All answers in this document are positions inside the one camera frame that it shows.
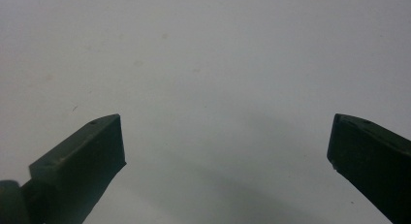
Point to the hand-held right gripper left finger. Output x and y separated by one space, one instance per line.
80 169

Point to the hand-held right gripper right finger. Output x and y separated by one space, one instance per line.
374 162

